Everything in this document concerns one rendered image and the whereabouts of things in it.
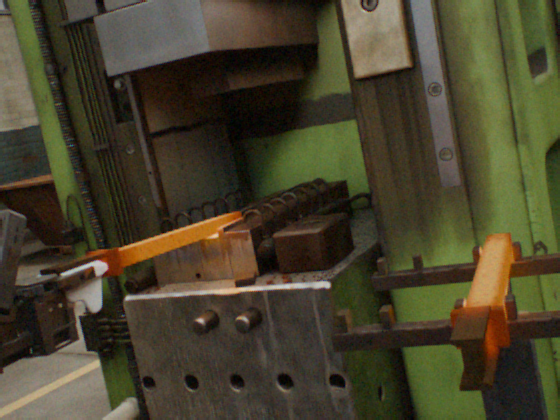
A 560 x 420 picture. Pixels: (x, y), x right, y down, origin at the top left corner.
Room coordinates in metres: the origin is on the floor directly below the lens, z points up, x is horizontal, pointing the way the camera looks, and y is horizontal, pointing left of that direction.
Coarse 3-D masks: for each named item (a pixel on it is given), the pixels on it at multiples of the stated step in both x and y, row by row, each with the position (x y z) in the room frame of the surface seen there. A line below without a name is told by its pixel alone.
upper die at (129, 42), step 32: (160, 0) 1.19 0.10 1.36; (192, 0) 1.16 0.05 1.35; (224, 0) 1.22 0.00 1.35; (256, 0) 1.31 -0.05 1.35; (288, 0) 1.43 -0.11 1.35; (128, 32) 1.22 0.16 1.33; (160, 32) 1.19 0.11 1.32; (192, 32) 1.17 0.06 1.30; (224, 32) 1.20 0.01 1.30; (256, 32) 1.29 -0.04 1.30; (288, 32) 1.40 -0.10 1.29; (128, 64) 1.23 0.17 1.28; (160, 64) 1.21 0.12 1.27
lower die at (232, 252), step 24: (312, 192) 1.43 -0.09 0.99; (336, 192) 1.47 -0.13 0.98; (264, 216) 1.26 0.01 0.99; (216, 240) 1.19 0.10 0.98; (240, 240) 1.16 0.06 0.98; (168, 264) 1.24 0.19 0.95; (192, 264) 1.21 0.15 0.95; (216, 264) 1.19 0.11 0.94; (240, 264) 1.17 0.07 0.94; (264, 264) 1.17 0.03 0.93
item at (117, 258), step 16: (192, 224) 1.18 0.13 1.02; (208, 224) 1.17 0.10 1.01; (224, 224) 1.21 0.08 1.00; (160, 240) 1.06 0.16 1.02; (176, 240) 1.09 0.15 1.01; (192, 240) 1.12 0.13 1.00; (96, 256) 0.94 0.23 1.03; (112, 256) 0.96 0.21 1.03; (128, 256) 0.99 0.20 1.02; (144, 256) 1.02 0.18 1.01; (48, 272) 0.89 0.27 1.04; (112, 272) 0.96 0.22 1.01
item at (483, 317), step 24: (504, 240) 0.91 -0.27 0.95; (480, 264) 0.83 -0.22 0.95; (504, 264) 0.82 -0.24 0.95; (480, 288) 0.74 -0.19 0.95; (504, 288) 0.77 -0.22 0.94; (456, 312) 0.66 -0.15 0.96; (480, 312) 0.64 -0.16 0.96; (504, 312) 0.66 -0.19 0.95; (456, 336) 0.59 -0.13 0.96; (480, 336) 0.58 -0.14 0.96; (504, 336) 0.65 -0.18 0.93; (480, 360) 0.59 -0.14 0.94; (480, 384) 0.58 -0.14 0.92
